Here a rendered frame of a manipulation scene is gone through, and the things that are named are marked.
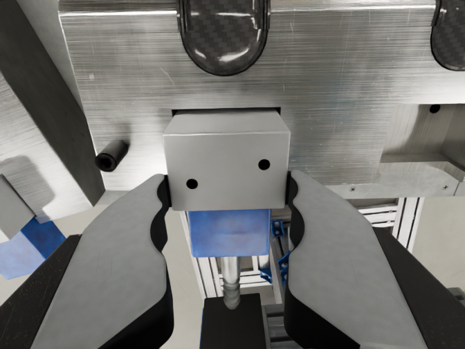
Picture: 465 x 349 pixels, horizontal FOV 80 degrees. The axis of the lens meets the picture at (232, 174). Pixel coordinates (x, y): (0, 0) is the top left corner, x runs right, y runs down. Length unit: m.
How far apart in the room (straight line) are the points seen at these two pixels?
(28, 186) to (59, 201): 0.02
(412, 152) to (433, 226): 1.43
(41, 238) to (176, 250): 1.20
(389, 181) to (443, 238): 1.43
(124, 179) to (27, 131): 0.08
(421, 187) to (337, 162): 0.17
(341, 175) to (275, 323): 0.43
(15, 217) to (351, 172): 0.22
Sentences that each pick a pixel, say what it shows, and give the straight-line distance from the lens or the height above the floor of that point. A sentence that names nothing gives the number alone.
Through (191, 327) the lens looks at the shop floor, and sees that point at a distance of 1.89.
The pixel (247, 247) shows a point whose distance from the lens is 0.16.
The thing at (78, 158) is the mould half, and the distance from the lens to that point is 0.23.
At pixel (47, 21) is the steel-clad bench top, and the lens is 0.26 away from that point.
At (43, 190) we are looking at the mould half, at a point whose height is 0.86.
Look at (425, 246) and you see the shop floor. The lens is 1.70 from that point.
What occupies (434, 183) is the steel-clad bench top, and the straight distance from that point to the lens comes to 0.32.
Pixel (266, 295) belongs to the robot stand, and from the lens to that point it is 1.33.
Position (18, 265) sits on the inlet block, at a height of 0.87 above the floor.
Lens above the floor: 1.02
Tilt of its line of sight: 62 degrees down
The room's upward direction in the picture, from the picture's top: 178 degrees clockwise
